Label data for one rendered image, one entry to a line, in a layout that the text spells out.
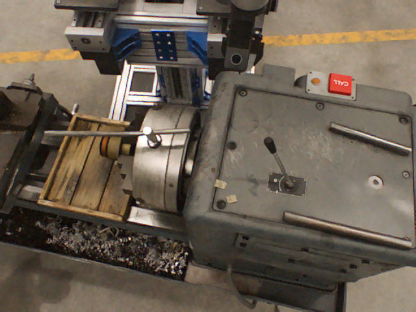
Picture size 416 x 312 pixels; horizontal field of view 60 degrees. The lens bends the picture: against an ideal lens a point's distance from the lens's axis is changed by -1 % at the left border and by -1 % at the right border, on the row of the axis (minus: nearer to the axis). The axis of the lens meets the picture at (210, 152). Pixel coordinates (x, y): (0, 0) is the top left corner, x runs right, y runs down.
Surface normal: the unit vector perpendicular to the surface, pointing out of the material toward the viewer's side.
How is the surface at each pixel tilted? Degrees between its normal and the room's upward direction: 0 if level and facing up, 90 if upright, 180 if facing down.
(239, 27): 29
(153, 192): 63
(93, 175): 0
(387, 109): 0
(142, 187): 58
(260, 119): 0
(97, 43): 90
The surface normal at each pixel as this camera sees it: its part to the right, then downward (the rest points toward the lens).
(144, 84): 0.00, -0.42
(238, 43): -0.11, 0.07
